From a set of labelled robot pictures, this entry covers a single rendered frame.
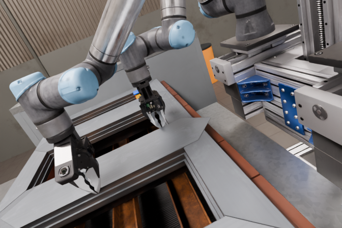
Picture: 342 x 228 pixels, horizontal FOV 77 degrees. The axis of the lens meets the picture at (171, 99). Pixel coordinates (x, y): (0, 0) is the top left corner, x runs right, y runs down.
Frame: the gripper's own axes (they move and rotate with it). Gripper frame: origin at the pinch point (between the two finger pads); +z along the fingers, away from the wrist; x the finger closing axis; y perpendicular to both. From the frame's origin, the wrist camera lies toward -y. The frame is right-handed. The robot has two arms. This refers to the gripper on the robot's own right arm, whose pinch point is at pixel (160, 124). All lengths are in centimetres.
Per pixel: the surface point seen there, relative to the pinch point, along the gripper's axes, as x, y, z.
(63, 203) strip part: -35.4, 18.2, 0.6
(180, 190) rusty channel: -3.2, 15.1, 19.4
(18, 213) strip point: -51, 13, 1
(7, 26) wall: -135, -293, -93
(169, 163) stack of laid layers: -2.8, 19.8, 3.1
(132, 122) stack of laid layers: -11.6, -24.0, 4.6
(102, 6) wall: -2, -289, -74
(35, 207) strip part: -45.3, 13.7, 0.7
